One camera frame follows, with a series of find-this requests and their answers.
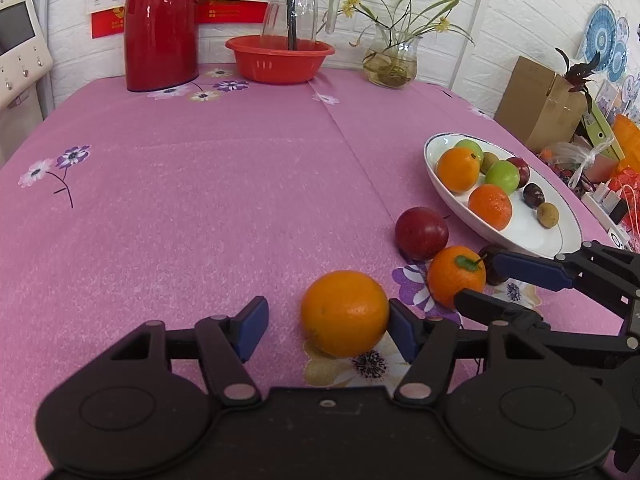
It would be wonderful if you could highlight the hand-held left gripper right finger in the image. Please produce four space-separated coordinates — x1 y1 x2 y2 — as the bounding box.
389 299 540 407

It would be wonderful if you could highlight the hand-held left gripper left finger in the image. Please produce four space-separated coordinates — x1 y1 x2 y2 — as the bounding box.
111 296 271 407

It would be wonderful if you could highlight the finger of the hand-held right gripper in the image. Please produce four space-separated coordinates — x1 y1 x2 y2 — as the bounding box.
492 241 640 321
454 289 640 357

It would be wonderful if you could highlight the white round plate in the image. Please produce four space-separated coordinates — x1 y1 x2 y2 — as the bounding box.
423 133 584 260

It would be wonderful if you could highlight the mandarin with green leaf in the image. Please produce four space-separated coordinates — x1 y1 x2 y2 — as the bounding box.
426 245 487 309

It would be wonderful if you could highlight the dark purple plum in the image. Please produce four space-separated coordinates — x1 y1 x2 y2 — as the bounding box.
478 244 511 287

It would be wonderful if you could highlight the tan longan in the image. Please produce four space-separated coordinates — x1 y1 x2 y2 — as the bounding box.
536 202 559 230

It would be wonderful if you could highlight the large smooth orange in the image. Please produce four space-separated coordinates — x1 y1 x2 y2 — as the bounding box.
436 147 481 194
300 270 390 358

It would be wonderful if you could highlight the dark speckled passion fruit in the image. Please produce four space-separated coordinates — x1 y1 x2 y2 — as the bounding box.
522 183 546 209

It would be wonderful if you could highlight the leafless mandarin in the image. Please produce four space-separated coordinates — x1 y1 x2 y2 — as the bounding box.
468 183 514 232

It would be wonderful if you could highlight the green mango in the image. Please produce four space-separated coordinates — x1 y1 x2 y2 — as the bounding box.
454 139 485 163
484 160 521 196

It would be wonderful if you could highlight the large red plum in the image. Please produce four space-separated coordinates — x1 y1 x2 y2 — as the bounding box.
506 156 531 188
395 206 449 262

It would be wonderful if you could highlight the white power strip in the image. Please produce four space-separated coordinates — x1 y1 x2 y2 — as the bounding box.
580 192 640 252

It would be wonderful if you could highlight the clear plastic bag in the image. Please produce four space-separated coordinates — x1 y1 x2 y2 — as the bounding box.
542 140 615 188

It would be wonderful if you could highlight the pink floral tablecloth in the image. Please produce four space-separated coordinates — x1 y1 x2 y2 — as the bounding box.
0 62 640 480

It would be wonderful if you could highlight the green flat box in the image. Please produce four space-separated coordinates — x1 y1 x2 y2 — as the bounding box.
582 107 626 161

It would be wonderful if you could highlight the cardboard box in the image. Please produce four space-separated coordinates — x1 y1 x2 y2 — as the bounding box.
495 56 588 153

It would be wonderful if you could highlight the orange plastic bin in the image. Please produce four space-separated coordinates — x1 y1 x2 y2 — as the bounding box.
612 114 640 163

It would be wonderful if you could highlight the photo card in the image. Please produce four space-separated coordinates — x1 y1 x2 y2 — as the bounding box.
595 80 622 117

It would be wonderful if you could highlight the dark red leafy plant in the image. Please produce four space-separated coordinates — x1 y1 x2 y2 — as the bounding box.
555 47 601 113

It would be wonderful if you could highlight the glass vase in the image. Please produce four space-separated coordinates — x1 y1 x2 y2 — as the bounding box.
362 25 419 90

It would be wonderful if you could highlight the red plastic basket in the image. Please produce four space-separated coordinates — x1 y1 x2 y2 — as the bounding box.
225 35 336 85

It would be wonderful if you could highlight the yellow flowering plant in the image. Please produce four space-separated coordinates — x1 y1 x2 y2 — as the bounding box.
327 0 476 88

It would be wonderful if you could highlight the black stick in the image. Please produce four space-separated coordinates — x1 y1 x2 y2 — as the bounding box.
285 0 300 51

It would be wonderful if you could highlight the red thermos jug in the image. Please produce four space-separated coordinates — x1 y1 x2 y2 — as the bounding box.
124 0 222 93

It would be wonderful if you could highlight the glass pitcher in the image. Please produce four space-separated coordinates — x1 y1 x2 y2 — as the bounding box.
261 0 342 52

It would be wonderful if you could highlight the blue patterned wall plate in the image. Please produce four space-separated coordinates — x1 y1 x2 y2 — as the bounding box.
606 40 629 83
579 4 617 63

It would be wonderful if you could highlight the white wall panel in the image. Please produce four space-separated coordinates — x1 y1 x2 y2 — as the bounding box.
0 0 55 108

